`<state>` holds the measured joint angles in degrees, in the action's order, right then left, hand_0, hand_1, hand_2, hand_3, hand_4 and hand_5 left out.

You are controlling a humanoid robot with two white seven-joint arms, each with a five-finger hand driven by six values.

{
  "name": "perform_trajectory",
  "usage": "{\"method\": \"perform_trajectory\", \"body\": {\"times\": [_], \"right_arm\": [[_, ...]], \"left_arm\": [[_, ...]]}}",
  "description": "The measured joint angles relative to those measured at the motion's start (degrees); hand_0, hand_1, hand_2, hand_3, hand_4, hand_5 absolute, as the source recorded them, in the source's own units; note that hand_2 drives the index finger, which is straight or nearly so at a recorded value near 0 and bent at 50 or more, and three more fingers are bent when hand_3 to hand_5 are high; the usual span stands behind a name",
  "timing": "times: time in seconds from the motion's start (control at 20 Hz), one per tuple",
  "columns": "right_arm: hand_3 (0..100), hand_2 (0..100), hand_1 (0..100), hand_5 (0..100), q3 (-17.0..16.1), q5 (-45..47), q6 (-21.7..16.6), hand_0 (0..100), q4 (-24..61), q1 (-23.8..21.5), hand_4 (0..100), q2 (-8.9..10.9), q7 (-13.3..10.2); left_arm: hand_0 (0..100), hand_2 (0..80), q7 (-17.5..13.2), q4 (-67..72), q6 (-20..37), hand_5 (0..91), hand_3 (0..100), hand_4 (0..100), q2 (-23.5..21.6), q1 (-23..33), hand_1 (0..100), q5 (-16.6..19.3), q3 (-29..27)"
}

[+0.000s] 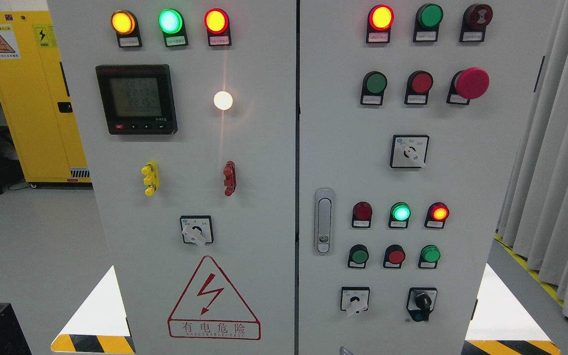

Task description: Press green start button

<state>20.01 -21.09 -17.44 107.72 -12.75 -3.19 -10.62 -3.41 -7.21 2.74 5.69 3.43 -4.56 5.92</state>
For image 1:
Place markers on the green start button lower left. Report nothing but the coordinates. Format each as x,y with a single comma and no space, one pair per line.
358,256

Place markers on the green push button upper row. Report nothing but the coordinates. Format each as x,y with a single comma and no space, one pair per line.
373,89

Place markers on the red push button lower row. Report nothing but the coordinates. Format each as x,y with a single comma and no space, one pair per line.
394,256

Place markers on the red push button row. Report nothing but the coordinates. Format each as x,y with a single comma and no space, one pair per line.
394,256
418,86

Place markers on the green push button lower right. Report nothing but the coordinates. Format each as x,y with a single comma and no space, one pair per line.
429,257

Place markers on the red push button upper row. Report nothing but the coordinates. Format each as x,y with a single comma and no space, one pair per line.
418,86

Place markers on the red emergency stop button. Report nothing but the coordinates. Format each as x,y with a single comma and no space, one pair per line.
467,85

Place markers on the grey electrical control cabinet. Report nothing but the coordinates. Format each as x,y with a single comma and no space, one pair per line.
295,69

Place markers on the red terminal connector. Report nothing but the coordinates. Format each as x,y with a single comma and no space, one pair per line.
229,178

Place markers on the red indicator light lower left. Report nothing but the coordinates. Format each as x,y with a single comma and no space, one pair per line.
361,215

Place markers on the red indicator light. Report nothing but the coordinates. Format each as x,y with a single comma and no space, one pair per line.
217,23
361,215
379,23
436,216

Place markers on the white lit indicator light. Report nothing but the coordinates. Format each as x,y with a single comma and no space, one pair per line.
223,100

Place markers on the green indicator light lower middle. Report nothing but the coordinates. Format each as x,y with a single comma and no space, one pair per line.
399,216

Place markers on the green indicator light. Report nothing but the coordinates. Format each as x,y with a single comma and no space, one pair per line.
173,28
399,216
427,21

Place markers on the yellow terminal connector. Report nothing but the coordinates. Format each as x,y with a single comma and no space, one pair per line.
151,177

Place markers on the red electrical danger sticker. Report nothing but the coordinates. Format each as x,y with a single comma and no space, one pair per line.
211,307

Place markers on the red indicator light lower right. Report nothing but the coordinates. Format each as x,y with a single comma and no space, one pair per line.
436,216

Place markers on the black digital power meter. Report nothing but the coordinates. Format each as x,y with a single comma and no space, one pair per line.
137,99

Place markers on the red indicator light top left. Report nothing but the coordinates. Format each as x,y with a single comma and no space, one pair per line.
217,23

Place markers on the red indicator light top right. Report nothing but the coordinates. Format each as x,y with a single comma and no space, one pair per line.
379,23

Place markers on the green indicator light top left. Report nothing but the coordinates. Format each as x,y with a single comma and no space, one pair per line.
173,28

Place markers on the green indicator light top right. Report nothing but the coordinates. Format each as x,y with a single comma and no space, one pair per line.
427,21

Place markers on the amber indicator light top left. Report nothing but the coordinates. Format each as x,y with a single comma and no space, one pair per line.
126,27

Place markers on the dark red buzzer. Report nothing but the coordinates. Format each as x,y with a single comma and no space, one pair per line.
475,20

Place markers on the grey curtain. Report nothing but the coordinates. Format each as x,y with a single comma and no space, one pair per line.
534,218

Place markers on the yellow safety storage cabinet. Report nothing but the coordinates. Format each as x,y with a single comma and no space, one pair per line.
36,101

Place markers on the silver door latch handle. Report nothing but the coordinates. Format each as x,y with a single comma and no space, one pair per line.
323,207

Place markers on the left door selector switch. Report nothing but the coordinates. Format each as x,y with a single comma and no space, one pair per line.
197,229

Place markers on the large white selector switch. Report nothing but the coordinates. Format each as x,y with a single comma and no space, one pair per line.
408,151

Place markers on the small white selector switch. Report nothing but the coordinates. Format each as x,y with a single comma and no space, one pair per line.
354,300

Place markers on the black key selector switch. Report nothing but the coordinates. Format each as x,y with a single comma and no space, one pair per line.
420,302

